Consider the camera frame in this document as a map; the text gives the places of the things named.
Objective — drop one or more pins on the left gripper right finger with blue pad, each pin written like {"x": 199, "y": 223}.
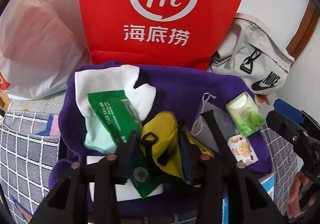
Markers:
{"x": 222, "y": 176}

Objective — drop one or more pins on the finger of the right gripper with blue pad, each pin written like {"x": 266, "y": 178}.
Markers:
{"x": 287, "y": 128}
{"x": 288, "y": 111}

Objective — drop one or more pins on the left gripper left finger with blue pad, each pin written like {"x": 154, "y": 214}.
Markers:
{"x": 67, "y": 201}

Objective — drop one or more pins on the small green tissue pack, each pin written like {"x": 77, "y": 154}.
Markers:
{"x": 245, "y": 114}

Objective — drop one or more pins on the lemon print wipe sachet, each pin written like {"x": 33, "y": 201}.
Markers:
{"x": 242, "y": 150}

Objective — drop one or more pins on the green wet wipe packet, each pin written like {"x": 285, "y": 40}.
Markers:
{"x": 119, "y": 118}

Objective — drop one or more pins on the yellow black strap pouch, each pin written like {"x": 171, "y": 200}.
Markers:
{"x": 162, "y": 147}

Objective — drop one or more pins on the white mint sock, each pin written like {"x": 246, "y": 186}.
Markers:
{"x": 110, "y": 79}

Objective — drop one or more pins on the person's right hand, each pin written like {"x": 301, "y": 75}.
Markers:
{"x": 293, "y": 208}

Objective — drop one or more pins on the blue tissue pack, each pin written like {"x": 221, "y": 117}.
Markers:
{"x": 268, "y": 183}

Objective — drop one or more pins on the white foam block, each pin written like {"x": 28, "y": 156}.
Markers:
{"x": 127, "y": 191}

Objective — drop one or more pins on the grey Nike waist bag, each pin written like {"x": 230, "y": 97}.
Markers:
{"x": 250, "y": 52}

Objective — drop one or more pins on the grey checked cloth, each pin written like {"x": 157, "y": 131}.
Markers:
{"x": 30, "y": 143}

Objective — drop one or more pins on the purple towel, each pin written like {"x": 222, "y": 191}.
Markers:
{"x": 178, "y": 90}

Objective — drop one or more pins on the wooden bedside table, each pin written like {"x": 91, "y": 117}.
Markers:
{"x": 4, "y": 101}

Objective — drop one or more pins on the red Haidilao paper bag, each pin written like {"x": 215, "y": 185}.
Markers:
{"x": 181, "y": 33}

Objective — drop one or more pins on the white Miniso plastic bag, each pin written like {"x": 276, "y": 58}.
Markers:
{"x": 42, "y": 44}

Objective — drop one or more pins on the brown wooden door frame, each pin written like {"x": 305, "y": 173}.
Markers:
{"x": 304, "y": 32}

